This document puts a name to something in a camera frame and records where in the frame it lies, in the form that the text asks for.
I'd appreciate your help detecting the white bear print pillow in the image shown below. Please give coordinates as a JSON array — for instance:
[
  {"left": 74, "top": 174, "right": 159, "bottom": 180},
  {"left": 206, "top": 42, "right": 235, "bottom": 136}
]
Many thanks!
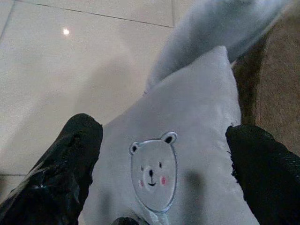
[{"left": 77, "top": 45, "right": 261, "bottom": 225}]

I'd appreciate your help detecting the light blue fluffy pillow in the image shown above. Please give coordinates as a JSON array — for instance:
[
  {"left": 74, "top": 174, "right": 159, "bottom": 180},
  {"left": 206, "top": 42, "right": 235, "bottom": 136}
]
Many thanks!
[{"left": 144, "top": 0, "right": 293, "bottom": 91}]

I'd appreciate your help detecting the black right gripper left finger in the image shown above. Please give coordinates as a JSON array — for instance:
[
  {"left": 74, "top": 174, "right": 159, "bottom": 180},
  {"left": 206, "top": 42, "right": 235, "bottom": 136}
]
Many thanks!
[{"left": 0, "top": 113, "right": 104, "bottom": 225}]

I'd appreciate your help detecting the brown fabric sofa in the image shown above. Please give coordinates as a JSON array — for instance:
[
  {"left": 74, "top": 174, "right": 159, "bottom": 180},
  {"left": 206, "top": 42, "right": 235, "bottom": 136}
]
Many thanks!
[{"left": 231, "top": 2, "right": 300, "bottom": 157}]

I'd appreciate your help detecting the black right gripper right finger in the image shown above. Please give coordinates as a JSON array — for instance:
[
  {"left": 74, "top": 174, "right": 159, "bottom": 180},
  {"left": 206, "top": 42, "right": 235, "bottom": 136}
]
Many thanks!
[{"left": 225, "top": 124, "right": 300, "bottom": 225}]

